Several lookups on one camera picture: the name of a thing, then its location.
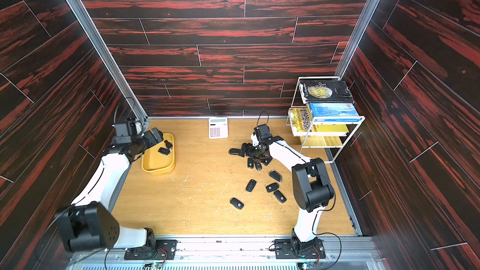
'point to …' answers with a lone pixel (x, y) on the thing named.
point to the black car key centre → (250, 185)
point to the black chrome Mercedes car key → (169, 145)
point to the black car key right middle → (272, 187)
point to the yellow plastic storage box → (155, 162)
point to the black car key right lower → (279, 196)
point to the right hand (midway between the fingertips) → (249, 153)
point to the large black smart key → (235, 151)
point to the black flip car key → (164, 151)
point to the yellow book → (330, 128)
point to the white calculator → (218, 128)
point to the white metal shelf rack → (300, 121)
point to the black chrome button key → (258, 165)
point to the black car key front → (235, 202)
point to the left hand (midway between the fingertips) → (156, 136)
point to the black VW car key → (250, 162)
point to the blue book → (333, 109)
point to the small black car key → (267, 161)
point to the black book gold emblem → (325, 91)
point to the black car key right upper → (275, 175)
